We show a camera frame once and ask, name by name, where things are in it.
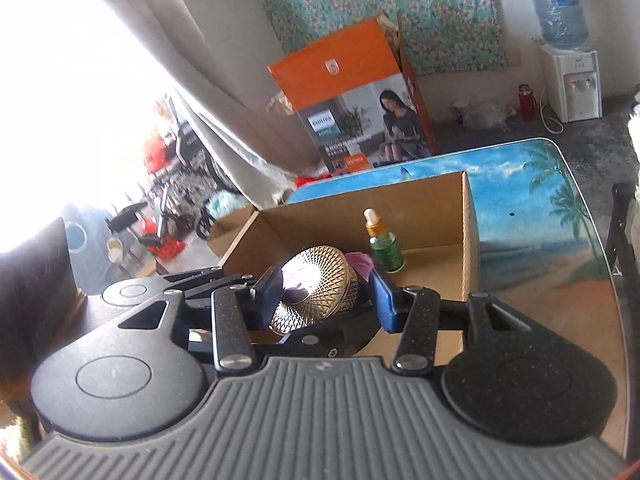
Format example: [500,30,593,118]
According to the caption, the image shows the blue water jug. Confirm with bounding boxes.
[522,0,592,52]

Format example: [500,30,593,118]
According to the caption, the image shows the floral cloth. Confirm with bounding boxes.
[252,0,509,76]

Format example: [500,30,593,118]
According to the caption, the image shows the clear plastic bag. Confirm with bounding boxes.
[452,99,512,129]

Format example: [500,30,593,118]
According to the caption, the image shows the red cloth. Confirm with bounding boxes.
[294,172,332,189]

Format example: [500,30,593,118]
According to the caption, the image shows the black seat pad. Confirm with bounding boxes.
[104,202,149,234]

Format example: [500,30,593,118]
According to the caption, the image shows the small cardboard box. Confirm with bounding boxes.
[207,203,259,257]

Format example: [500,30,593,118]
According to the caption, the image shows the red thermos bottle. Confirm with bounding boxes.
[517,83,536,122]

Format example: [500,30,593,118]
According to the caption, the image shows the white water dispenser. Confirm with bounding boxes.
[537,44,601,124]

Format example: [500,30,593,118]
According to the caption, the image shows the green plastic bag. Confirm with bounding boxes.
[205,192,247,222]

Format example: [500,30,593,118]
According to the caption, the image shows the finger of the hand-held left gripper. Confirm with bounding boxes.
[189,310,384,359]
[164,266,257,292]

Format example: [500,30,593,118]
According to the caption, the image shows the pink plastic item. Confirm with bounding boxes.
[345,251,376,284]

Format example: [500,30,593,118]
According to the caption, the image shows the brown chair back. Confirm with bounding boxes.
[0,217,90,413]

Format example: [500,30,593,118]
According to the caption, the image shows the white power cable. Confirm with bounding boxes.
[537,87,564,136]

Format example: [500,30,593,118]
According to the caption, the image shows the orange printed carton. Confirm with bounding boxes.
[267,16,439,177]

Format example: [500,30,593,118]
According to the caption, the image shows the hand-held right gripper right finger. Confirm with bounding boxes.
[369,267,533,376]

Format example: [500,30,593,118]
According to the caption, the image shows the grey curtain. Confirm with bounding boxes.
[65,0,302,211]

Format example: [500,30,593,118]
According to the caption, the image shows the wheelchair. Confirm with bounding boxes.
[144,95,242,241]

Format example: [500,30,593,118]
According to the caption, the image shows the gold patterned round jar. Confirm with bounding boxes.
[269,245,362,336]

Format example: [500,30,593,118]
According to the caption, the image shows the large cardboard box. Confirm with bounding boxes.
[219,170,484,357]

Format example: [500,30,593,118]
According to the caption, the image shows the green dropper bottle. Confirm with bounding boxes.
[364,208,405,274]

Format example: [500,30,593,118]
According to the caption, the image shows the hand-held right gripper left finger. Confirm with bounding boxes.
[117,267,283,377]

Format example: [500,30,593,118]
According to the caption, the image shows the beach print table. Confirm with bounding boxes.
[289,139,632,461]

